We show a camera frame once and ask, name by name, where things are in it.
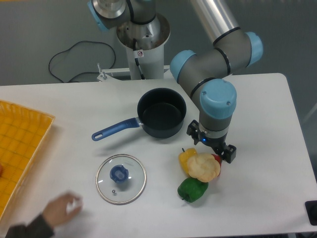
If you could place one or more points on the black object at table edge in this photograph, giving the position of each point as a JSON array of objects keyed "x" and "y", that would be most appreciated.
[{"x": 311, "y": 208}]

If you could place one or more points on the red bell pepper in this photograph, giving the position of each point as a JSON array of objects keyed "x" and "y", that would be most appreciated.
[{"x": 216, "y": 168}]

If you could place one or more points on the yellow woven basket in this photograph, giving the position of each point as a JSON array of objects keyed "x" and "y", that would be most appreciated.
[{"x": 22, "y": 132}]

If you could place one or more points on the person's hand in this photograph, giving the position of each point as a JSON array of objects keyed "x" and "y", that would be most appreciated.
[{"x": 62, "y": 209}]

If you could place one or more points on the round beige bread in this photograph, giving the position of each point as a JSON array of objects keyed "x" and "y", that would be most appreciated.
[{"x": 204, "y": 167}]

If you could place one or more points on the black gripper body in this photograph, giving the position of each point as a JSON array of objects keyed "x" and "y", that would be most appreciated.
[{"x": 213, "y": 139}]

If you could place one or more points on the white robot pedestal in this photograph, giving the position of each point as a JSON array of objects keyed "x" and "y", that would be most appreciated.
[{"x": 144, "y": 46}]

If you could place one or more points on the green bell pepper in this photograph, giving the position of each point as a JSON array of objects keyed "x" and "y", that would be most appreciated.
[{"x": 192, "y": 189}]

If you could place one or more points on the dark pot with blue handle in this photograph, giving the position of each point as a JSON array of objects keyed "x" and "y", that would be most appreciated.
[{"x": 161, "y": 113}]

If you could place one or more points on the yellow bell pepper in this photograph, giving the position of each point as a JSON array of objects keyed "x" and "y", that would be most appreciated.
[{"x": 184, "y": 157}]

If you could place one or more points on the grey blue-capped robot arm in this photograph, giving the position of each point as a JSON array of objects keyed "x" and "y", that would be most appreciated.
[{"x": 201, "y": 77}]

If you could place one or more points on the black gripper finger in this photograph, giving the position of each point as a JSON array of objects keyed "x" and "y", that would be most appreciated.
[
  {"x": 193, "y": 131},
  {"x": 227, "y": 153}
]

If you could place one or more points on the glass lid with blue knob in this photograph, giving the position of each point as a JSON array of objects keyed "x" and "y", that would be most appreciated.
[{"x": 121, "y": 179}]

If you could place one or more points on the dark sleeved forearm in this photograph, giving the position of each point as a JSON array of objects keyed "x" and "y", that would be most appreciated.
[{"x": 38, "y": 228}]

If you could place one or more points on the white metal base bracket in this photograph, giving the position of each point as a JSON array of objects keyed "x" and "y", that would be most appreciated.
[{"x": 124, "y": 74}]

